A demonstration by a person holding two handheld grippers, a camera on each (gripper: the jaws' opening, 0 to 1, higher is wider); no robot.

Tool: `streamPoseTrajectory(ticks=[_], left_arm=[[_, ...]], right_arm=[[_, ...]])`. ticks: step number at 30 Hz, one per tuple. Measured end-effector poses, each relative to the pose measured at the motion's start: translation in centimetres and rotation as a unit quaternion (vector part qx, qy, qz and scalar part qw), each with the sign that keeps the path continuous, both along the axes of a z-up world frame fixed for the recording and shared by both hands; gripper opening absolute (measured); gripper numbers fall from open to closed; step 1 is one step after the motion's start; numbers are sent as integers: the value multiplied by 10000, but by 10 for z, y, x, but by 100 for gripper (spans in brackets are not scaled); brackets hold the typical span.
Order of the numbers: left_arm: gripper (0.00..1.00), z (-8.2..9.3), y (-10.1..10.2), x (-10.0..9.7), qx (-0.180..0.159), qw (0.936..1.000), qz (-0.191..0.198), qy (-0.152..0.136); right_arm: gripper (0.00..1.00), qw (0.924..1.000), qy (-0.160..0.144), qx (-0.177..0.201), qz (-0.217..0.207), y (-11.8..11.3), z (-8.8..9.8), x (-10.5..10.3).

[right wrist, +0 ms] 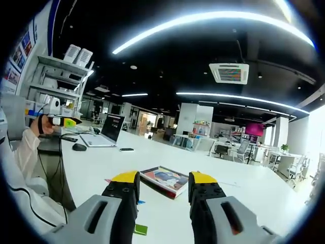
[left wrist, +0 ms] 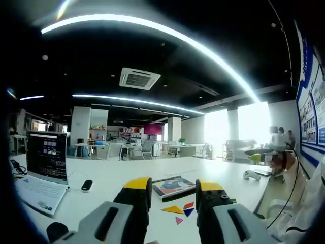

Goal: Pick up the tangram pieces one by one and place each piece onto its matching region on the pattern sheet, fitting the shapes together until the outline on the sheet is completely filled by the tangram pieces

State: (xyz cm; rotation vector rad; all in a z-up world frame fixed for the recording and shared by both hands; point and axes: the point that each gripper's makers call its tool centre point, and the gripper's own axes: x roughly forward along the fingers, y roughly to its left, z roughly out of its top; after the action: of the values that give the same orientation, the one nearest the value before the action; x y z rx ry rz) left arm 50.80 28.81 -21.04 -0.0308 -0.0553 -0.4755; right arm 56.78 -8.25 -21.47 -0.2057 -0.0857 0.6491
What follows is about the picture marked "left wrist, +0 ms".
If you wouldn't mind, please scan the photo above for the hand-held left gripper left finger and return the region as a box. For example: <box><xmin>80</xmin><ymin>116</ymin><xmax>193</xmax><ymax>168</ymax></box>
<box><xmin>59</xmin><ymin>177</ymin><xmax>153</xmax><ymax>244</ymax></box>

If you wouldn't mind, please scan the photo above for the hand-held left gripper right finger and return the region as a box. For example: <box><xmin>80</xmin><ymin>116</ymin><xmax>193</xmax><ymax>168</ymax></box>
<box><xmin>194</xmin><ymin>179</ymin><xmax>280</xmax><ymax>244</ymax></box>

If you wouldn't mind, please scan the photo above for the yellow triangle tangram piece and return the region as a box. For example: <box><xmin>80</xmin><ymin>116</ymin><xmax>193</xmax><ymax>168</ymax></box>
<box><xmin>160</xmin><ymin>205</ymin><xmax>185</xmax><ymax>215</ymax></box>

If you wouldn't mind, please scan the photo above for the colourful pattern sheet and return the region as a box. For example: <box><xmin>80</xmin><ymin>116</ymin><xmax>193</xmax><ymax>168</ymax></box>
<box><xmin>151</xmin><ymin>176</ymin><xmax>197</xmax><ymax>203</ymax></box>

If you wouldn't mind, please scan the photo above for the black computer mouse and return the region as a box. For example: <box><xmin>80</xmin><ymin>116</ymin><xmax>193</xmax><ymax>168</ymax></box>
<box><xmin>81</xmin><ymin>179</ymin><xmax>94</xmax><ymax>192</ymax></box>

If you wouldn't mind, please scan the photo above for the white game controller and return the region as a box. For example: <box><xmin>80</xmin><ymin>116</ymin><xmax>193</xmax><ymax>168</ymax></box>
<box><xmin>243</xmin><ymin>170</ymin><xmax>262</xmax><ymax>182</ymax></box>

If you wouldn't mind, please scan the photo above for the white office chair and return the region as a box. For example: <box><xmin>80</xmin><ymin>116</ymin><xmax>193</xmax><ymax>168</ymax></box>
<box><xmin>224</xmin><ymin>139</ymin><xmax>240</xmax><ymax>161</ymax></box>

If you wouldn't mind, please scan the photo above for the green chair back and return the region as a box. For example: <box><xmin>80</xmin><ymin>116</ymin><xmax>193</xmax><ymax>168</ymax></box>
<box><xmin>249</xmin><ymin>152</ymin><xmax>263</xmax><ymax>164</ymax></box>

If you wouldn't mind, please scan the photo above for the grey office chair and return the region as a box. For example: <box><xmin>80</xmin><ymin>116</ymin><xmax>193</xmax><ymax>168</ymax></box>
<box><xmin>140</xmin><ymin>139</ymin><xmax>155</xmax><ymax>160</ymax></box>

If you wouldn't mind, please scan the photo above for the white display shelf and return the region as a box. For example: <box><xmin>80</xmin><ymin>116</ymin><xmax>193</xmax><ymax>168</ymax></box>
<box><xmin>88</xmin><ymin>127</ymin><xmax>108</xmax><ymax>143</ymax></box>

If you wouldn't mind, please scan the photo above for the white laptop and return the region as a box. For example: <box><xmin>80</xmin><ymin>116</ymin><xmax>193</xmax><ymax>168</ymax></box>
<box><xmin>14</xmin><ymin>130</ymin><xmax>71</xmax><ymax>217</ymax></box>

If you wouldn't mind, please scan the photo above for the person's white clothing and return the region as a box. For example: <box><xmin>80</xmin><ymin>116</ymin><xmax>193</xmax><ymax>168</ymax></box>
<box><xmin>265</xmin><ymin>156</ymin><xmax>325</xmax><ymax>244</ymax></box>

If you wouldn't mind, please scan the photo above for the magenta screen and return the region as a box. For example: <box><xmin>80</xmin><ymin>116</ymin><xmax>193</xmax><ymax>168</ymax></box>
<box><xmin>144</xmin><ymin>123</ymin><xmax>165</xmax><ymax>136</ymax></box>

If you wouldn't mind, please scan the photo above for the straight ceiling light strip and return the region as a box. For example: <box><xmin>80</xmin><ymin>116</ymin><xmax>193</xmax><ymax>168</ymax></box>
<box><xmin>72</xmin><ymin>93</ymin><xmax>206</xmax><ymax>115</ymax></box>

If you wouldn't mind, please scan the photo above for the ceiling air conditioner vent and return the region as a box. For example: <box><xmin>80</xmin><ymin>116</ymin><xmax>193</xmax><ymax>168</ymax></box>
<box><xmin>119</xmin><ymin>67</ymin><xmax>162</xmax><ymax>91</ymax></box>

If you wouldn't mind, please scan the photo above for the long curved ceiling light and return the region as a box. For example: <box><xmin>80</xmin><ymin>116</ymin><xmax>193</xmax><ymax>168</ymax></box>
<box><xmin>40</xmin><ymin>14</ymin><xmax>261</xmax><ymax>104</ymax></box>

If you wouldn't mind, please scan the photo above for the black cable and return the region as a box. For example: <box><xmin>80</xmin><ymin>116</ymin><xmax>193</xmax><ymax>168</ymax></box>
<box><xmin>266</xmin><ymin>149</ymin><xmax>301</xmax><ymax>229</ymax></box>

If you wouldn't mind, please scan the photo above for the bundle of black cables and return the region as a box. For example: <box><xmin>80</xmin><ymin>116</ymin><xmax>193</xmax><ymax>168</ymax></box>
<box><xmin>9</xmin><ymin>159</ymin><xmax>27</xmax><ymax>179</ymax></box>

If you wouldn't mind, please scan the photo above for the blue wall poster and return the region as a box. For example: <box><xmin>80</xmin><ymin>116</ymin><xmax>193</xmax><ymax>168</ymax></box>
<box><xmin>294</xmin><ymin>20</ymin><xmax>325</xmax><ymax>165</ymax></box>

